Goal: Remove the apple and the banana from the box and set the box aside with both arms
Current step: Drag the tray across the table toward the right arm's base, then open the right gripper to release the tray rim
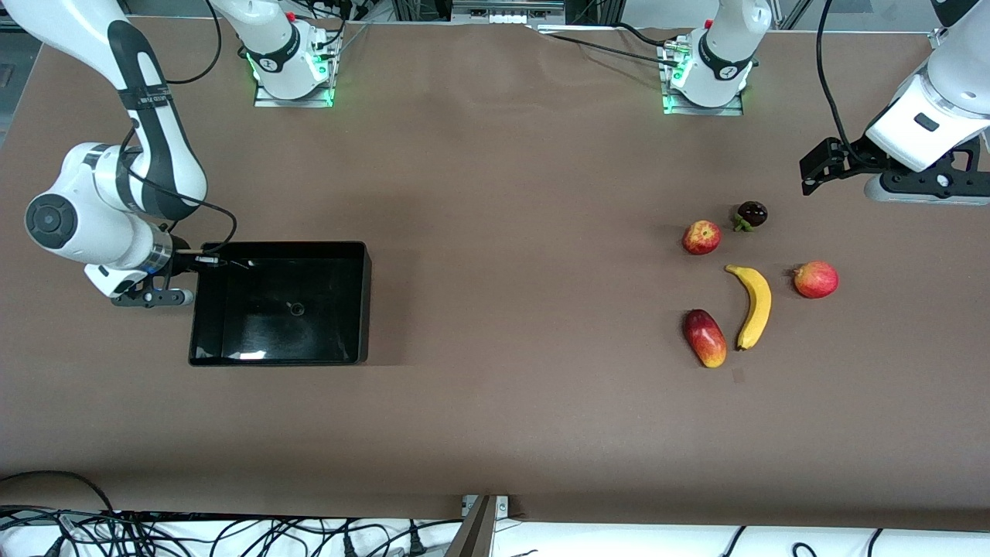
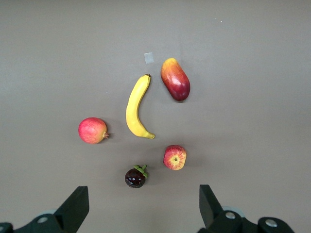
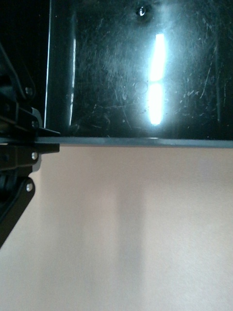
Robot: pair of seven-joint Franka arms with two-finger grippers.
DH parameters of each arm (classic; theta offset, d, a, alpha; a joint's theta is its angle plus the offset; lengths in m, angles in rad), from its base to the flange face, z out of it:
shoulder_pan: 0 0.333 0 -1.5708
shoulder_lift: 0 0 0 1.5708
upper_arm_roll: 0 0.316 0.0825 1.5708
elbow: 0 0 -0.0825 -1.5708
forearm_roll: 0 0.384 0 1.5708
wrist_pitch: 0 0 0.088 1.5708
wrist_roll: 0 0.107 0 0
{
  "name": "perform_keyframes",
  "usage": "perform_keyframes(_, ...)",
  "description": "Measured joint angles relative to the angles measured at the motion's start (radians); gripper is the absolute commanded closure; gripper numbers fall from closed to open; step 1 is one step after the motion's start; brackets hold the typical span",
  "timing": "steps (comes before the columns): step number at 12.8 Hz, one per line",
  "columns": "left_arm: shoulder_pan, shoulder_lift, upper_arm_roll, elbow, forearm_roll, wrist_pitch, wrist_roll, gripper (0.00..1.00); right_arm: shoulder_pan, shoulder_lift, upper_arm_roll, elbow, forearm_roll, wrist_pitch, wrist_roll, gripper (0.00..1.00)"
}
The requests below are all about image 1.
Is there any red pomegranate fruit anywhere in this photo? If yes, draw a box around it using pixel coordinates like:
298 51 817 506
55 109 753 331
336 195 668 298
791 261 839 299

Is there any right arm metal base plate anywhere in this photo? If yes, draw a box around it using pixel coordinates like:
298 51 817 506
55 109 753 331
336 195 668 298
254 31 335 108

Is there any black rectangular plastic box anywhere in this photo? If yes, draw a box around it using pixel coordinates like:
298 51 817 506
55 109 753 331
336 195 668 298
188 241 372 367

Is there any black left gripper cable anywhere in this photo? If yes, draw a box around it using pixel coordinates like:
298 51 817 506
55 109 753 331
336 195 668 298
816 0 871 167

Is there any small red yellow apple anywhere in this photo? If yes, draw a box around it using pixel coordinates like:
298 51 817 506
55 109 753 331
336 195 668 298
681 220 722 256

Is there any dark purple mangosteen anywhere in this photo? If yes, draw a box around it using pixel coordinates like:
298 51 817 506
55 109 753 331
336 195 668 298
732 200 769 233

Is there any black looping right arm cable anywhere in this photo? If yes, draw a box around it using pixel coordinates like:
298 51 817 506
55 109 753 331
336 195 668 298
166 0 223 84

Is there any black arched floor cable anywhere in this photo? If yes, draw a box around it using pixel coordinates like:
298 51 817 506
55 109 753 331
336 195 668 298
0 470 117 515

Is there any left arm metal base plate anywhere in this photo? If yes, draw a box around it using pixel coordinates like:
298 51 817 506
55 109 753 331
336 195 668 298
663 39 745 117

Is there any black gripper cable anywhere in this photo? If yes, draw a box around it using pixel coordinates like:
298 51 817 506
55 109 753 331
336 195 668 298
124 128 237 256
816 0 871 167

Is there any black floor cable bundle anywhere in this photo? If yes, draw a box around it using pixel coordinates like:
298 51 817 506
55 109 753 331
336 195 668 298
0 507 434 557

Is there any brown table cover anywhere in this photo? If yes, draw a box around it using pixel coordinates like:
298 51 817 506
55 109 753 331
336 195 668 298
0 17 990 531

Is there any grey power strip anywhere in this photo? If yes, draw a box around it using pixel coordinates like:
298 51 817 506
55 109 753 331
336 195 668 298
451 0 567 26

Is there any black cable on table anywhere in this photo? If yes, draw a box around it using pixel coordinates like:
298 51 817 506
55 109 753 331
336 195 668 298
538 23 685 70

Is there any red yellow mango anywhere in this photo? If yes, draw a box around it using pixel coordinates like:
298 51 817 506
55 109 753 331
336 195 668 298
681 309 728 369

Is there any silver table edge bracket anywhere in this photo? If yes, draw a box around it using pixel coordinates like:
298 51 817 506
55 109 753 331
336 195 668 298
462 495 510 518

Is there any grey metal post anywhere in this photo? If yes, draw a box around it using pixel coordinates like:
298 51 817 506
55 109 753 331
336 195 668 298
445 495 497 557

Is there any yellow banana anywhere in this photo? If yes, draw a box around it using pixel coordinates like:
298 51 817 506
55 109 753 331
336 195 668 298
725 264 773 351

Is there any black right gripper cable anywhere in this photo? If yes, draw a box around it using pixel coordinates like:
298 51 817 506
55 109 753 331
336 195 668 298
124 128 237 256

